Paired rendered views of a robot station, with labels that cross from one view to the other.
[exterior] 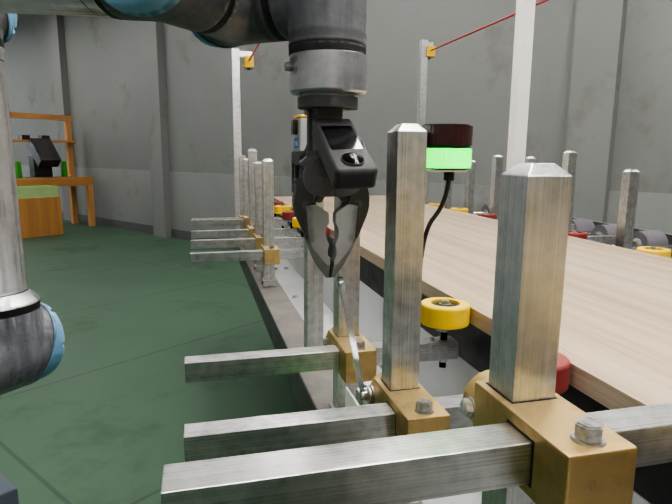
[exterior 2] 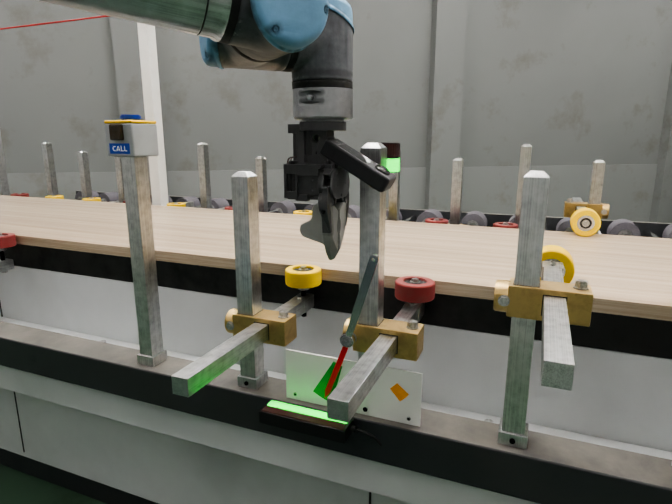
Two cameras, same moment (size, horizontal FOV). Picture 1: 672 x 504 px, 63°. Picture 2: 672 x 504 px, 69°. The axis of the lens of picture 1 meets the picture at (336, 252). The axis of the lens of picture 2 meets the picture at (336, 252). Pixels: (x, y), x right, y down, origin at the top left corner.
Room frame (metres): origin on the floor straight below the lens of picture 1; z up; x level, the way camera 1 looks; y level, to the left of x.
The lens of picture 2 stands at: (0.20, 0.62, 1.19)
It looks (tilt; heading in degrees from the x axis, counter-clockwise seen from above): 13 degrees down; 307
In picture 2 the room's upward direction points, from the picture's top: straight up
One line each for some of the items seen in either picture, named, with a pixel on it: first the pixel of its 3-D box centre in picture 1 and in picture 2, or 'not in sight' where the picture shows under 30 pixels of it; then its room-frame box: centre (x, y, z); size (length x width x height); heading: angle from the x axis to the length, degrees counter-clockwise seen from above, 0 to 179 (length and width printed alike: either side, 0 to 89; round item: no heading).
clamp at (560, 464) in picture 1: (535, 435); (541, 300); (0.37, -0.15, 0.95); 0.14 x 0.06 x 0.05; 14
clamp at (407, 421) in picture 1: (408, 410); (383, 336); (0.61, -0.09, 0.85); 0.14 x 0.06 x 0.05; 14
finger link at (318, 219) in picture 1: (314, 238); (317, 231); (0.67, 0.03, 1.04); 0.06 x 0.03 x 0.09; 14
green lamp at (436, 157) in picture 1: (444, 158); (382, 164); (0.65, -0.12, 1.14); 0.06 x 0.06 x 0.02
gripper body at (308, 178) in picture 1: (326, 150); (318, 162); (0.68, 0.01, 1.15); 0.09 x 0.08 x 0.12; 14
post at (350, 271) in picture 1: (346, 313); (249, 295); (0.88, -0.02, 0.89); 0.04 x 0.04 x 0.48; 14
